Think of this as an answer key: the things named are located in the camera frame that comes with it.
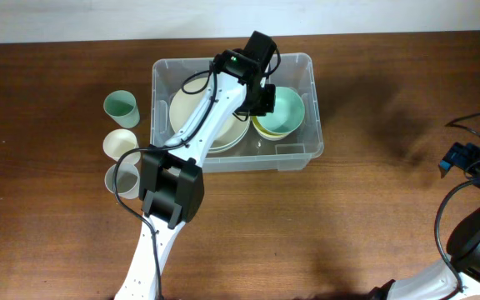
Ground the mint green cup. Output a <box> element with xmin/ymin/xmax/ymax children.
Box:
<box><xmin>103</xmin><ymin>90</ymin><xmax>140</xmax><ymax>128</ymax></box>

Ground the clear plastic storage bin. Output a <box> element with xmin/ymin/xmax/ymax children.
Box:
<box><xmin>150</xmin><ymin>52</ymin><xmax>324</xmax><ymax>173</ymax></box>

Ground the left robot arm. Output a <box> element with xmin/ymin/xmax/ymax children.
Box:
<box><xmin>115</xmin><ymin>31</ymin><xmax>280</xmax><ymax>299</ymax></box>

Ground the grey translucent cup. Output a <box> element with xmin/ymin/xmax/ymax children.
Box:
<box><xmin>104</xmin><ymin>162</ymin><xmax>140</xmax><ymax>199</ymax></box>

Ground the mint green small bowl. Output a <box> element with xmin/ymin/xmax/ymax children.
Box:
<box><xmin>257</xmin><ymin>87</ymin><xmax>305</xmax><ymax>134</ymax></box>

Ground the beige bowl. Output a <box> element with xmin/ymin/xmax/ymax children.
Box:
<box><xmin>169</xmin><ymin>89</ymin><xmax>250</xmax><ymax>141</ymax></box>
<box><xmin>208</xmin><ymin>123</ymin><xmax>249</xmax><ymax>154</ymax></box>

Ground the cream white cup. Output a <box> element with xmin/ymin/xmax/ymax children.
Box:
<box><xmin>102</xmin><ymin>129</ymin><xmax>138</xmax><ymax>162</ymax></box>

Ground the yellow small bowl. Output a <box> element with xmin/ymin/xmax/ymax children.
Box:
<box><xmin>252</xmin><ymin>117</ymin><xmax>293</xmax><ymax>136</ymax></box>

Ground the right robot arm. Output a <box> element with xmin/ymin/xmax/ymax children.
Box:
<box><xmin>367</xmin><ymin>112</ymin><xmax>480</xmax><ymax>300</ymax></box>

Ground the white small bowl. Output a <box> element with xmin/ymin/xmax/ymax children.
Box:
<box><xmin>255</xmin><ymin>127</ymin><xmax>287</xmax><ymax>141</ymax></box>

